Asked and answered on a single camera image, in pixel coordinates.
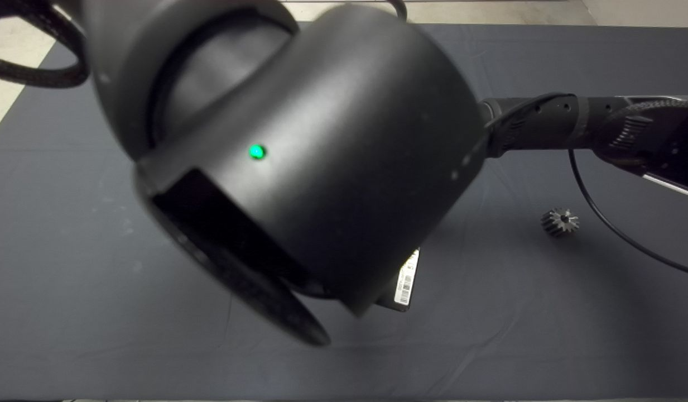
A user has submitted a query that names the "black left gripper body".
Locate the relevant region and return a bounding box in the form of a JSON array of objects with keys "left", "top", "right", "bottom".
[{"left": 374, "top": 248, "right": 422, "bottom": 313}]

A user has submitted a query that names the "larger steel gear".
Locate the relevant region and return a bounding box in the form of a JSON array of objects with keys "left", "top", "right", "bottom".
[{"left": 541, "top": 208, "right": 580, "bottom": 237}]

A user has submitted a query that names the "dark grey table cloth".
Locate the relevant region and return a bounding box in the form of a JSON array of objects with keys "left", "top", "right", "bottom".
[{"left": 0, "top": 22, "right": 688, "bottom": 400}]

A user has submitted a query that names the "thin black right camera cable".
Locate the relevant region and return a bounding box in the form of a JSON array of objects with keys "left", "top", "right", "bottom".
[{"left": 483, "top": 92, "right": 688, "bottom": 278}]

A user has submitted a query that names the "thin black camera cable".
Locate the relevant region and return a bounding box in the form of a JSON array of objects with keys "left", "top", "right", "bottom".
[
  {"left": 483, "top": 92, "right": 688, "bottom": 278},
  {"left": 384, "top": 0, "right": 410, "bottom": 23}
]

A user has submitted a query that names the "thin black left camera cable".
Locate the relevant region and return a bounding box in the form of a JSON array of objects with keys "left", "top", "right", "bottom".
[{"left": 384, "top": 0, "right": 410, "bottom": 23}]

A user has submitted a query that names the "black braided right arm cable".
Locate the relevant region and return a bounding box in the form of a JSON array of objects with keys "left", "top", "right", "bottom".
[{"left": 595, "top": 98, "right": 688, "bottom": 175}]

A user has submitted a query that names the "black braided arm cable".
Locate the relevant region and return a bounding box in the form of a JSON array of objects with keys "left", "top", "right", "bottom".
[
  {"left": 595, "top": 98, "right": 688, "bottom": 175},
  {"left": 0, "top": 0, "right": 91, "bottom": 89}
]

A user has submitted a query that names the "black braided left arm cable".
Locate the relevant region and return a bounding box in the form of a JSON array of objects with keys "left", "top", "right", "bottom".
[{"left": 0, "top": 0, "right": 91, "bottom": 89}]

